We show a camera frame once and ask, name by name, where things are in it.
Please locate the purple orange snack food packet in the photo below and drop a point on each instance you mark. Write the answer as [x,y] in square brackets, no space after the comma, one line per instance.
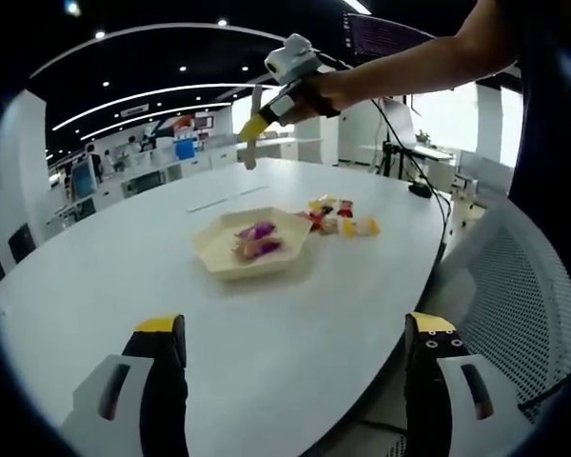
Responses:
[266,247]

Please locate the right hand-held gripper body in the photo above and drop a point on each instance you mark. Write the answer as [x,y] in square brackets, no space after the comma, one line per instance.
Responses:
[292,64]

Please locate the dark display screen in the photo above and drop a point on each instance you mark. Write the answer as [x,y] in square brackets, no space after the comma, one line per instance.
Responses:
[380,33]

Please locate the beige hexagonal container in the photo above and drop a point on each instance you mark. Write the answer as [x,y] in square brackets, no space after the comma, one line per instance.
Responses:
[238,272]

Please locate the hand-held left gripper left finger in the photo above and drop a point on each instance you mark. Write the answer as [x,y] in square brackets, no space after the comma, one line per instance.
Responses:
[128,404]

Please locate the white tilted panel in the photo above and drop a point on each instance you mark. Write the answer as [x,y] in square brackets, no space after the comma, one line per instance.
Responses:
[399,121]

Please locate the small black device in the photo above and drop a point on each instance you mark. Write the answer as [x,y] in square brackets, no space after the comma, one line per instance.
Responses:
[419,191]

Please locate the black tripod stand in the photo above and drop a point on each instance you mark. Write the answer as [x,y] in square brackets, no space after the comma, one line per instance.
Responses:
[389,152]

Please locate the white mesh office chair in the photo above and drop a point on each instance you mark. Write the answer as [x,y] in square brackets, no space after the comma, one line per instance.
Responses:
[514,295]

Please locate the white cabinet counter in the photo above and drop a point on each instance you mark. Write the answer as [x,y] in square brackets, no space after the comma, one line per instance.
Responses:
[200,164]

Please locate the person's right hand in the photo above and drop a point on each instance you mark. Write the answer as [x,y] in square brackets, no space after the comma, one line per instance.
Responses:
[333,88]

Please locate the grey background chairs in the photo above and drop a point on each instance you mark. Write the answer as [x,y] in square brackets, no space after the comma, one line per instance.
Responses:
[485,169]

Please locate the white background desk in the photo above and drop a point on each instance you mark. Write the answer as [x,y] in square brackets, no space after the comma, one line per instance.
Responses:
[428,153]

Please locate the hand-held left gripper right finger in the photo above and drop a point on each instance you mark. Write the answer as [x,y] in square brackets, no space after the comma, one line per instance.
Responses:
[449,409]

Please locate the pile of snack foods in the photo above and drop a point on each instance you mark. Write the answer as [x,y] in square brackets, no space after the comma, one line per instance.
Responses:
[347,224]

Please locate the person's dark shirt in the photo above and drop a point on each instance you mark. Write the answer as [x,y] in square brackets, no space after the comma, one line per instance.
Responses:
[552,119]

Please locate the brown food tongs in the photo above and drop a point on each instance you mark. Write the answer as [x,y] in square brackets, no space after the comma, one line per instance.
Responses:
[250,152]

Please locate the light blue screen kiosk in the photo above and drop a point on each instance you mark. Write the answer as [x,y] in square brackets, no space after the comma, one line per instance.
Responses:
[83,178]

